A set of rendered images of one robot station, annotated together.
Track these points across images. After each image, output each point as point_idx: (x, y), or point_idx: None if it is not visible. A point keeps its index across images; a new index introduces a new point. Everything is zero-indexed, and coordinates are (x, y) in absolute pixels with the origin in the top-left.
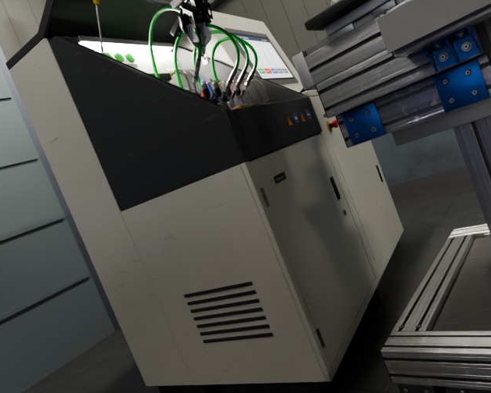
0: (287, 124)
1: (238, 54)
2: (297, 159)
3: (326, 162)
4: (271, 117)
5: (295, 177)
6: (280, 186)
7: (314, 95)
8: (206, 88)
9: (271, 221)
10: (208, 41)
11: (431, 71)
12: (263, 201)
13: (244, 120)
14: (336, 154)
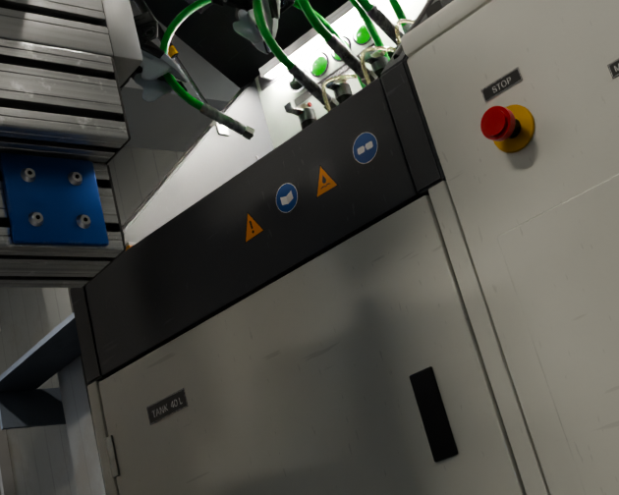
0: (242, 239)
1: (263, 38)
2: (248, 341)
3: (412, 314)
4: (185, 246)
5: (223, 398)
6: (163, 429)
7: (451, 25)
8: (301, 124)
9: None
10: (255, 24)
11: None
12: (108, 466)
13: (105, 291)
14: (515, 252)
